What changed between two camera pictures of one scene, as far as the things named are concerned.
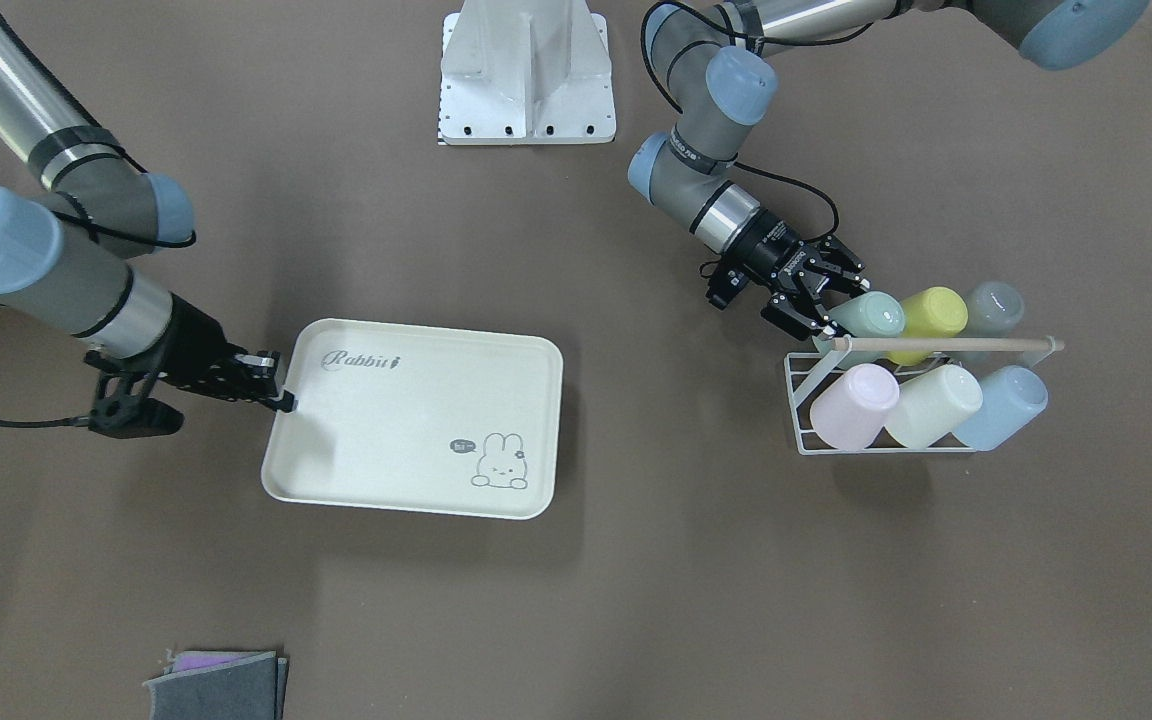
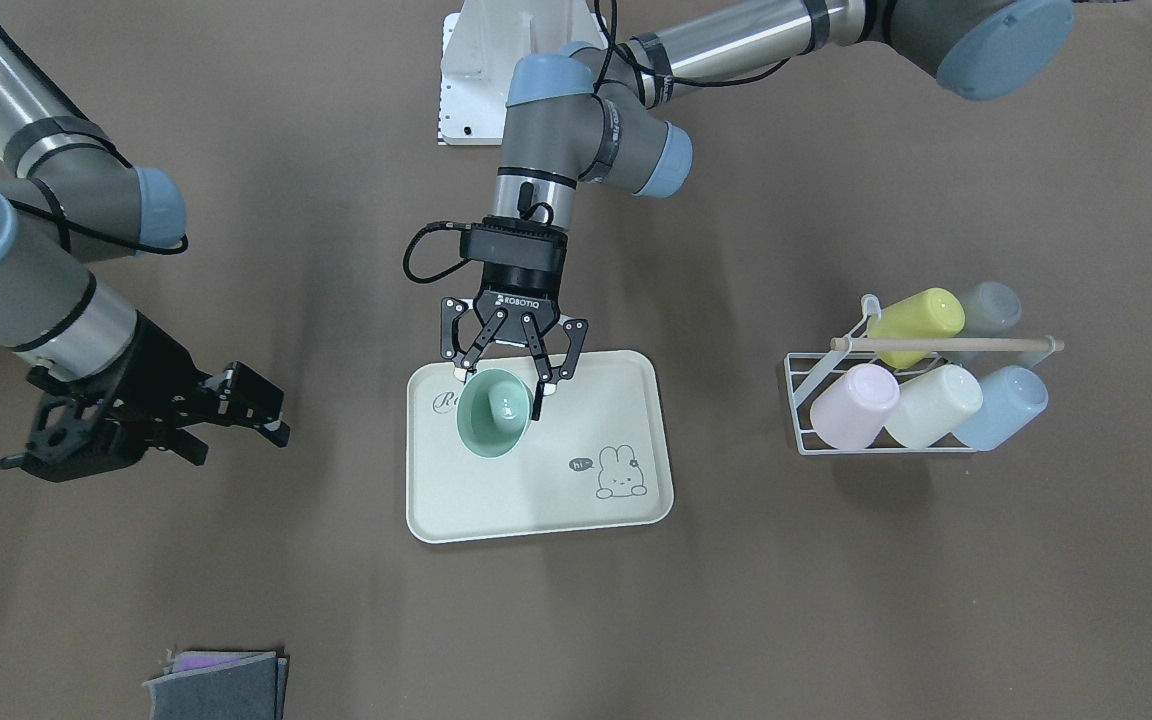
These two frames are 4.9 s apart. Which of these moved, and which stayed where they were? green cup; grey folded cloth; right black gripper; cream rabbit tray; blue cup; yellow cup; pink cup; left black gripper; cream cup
Moved: right black gripper; left black gripper; green cup; cream rabbit tray
Stayed: cream cup; pink cup; grey folded cloth; blue cup; yellow cup
